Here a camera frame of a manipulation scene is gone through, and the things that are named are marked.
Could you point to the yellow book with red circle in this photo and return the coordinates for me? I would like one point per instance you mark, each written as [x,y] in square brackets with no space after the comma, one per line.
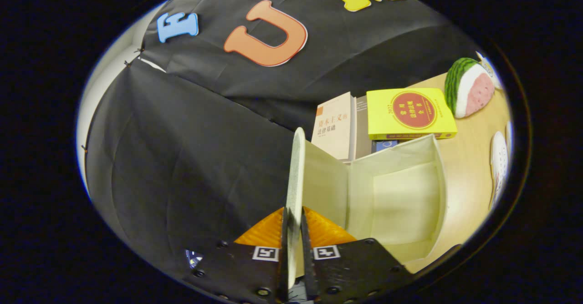
[410,113]

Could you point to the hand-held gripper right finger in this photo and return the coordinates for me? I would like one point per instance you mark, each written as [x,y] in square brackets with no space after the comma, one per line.
[355,272]

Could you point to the white plush toy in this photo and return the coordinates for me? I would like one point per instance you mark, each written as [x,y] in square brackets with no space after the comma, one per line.
[489,69]

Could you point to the cream fabric storage box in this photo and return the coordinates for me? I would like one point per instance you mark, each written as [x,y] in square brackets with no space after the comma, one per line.
[396,195]

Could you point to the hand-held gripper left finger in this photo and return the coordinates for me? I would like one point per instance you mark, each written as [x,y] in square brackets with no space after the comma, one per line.
[246,272]

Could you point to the blue book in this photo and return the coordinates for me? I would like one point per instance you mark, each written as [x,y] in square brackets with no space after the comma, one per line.
[385,145]

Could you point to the watermelon slice plush toy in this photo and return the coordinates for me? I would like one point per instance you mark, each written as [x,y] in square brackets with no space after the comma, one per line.
[469,90]

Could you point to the beige book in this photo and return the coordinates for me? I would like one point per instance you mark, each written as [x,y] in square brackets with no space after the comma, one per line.
[332,124]

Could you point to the grey book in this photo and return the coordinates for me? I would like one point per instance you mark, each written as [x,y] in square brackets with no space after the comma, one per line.
[362,131]

